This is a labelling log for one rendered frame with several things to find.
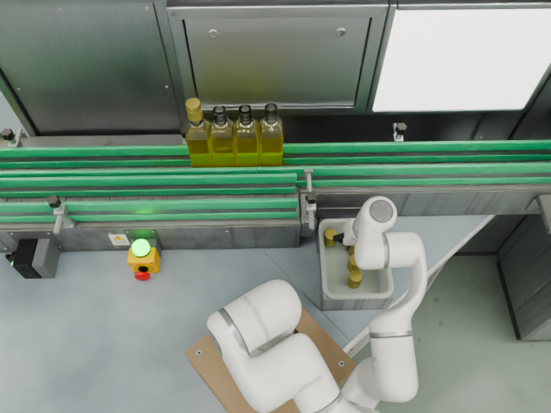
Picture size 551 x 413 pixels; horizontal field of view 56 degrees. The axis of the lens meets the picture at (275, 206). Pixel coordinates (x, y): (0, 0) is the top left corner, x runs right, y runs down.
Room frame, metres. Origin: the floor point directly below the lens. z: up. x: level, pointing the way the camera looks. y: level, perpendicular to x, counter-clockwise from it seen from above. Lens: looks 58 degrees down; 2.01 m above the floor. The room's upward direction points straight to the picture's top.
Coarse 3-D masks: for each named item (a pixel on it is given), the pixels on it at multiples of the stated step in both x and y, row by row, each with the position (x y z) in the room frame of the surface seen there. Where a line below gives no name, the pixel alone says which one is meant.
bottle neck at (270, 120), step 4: (268, 104) 0.81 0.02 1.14; (272, 104) 0.81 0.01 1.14; (268, 108) 0.81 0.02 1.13; (272, 108) 0.81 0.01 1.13; (276, 108) 0.80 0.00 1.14; (268, 112) 0.79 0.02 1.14; (272, 112) 0.79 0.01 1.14; (276, 112) 0.80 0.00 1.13; (268, 116) 0.79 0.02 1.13; (272, 116) 0.79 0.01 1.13; (276, 116) 0.80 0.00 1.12; (268, 120) 0.79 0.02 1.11; (272, 120) 0.79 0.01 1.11; (276, 120) 0.80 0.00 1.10; (268, 124) 0.79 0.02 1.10; (272, 124) 0.79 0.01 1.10
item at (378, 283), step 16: (320, 224) 0.67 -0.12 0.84; (336, 224) 0.68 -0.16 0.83; (320, 240) 0.62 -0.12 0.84; (336, 256) 0.61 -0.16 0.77; (336, 272) 0.57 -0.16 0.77; (368, 272) 0.57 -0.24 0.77; (384, 272) 0.55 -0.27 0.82; (336, 288) 0.52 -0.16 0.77; (352, 288) 0.52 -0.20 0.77; (368, 288) 0.52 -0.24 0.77; (384, 288) 0.51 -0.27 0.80
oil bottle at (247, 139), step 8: (256, 120) 0.81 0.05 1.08; (240, 128) 0.79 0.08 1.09; (248, 128) 0.79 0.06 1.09; (256, 128) 0.79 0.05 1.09; (240, 136) 0.77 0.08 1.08; (248, 136) 0.77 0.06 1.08; (256, 136) 0.78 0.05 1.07; (240, 144) 0.77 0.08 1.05; (248, 144) 0.77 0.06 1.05; (256, 144) 0.77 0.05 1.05; (240, 152) 0.77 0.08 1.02; (248, 152) 0.77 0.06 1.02; (256, 152) 0.77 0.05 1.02; (240, 160) 0.77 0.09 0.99; (248, 160) 0.77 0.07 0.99; (256, 160) 0.77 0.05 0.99
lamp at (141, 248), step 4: (136, 240) 0.62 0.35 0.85; (140, 240) 0.62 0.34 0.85; (144, 240) 0.62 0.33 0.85; (136, 244) 0.61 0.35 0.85; (140, 244) 0.61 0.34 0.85; (144, 244) 0.61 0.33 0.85; (148, 244) 0.61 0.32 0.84; (132, 248) 0.60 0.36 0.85; (136, 248) 0.59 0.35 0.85; (140, 248) 0.59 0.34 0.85; (144, 248) 0.60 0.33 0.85; (148, 248) 0.60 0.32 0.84; (136, 252) 0.59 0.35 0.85; (140, 252) 0.59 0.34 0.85; (144, 252) 0.59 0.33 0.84; (148, 252) 0.59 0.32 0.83; (140, 256) 0.58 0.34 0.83; (144, 256) 0.58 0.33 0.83
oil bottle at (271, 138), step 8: (264, 120) 0.81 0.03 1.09; (280, 120) 0.81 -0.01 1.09; (264, 128) 0.79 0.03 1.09; (272, 128) 0.79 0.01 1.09; (280, 128) 0.79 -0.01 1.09; (264, 136) 0.78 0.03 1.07; (272, 136) 0.78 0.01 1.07; (280, 136) 0.78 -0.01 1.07; (264, 144) 0.78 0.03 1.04; (272, 144) 0.78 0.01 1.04; (280, 144) 0.78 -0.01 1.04; (264, 152) 0.78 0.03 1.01; (272, 152) 0.78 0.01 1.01; (280, 152) 0.78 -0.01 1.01; (264, 160) 0.78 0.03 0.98; (272, 160) 0.78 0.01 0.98; (280, 160) 0.78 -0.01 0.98
